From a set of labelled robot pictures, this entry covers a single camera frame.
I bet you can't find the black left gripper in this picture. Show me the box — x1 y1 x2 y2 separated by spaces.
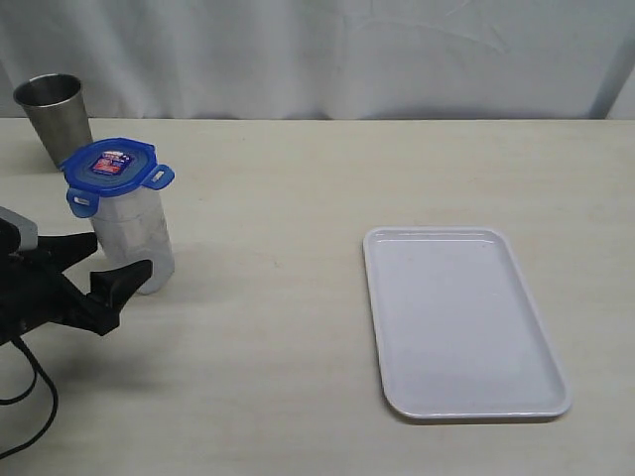
1 232 153 344

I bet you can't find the tall translucent plastic container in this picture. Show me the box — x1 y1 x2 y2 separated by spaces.
90 186 175 295

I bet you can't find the blue plastic snap lid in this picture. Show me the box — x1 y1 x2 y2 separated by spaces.
62 138 175 218

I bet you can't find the stainless steel cup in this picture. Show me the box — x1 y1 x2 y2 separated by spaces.
13 73 93 170

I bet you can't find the white backdrop curtain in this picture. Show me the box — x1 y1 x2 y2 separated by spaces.
1 1 634 119

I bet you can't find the white rectangular tray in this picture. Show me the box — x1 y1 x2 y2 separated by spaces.
363 226 572 422

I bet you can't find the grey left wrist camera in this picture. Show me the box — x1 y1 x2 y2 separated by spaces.
0 207 39 255

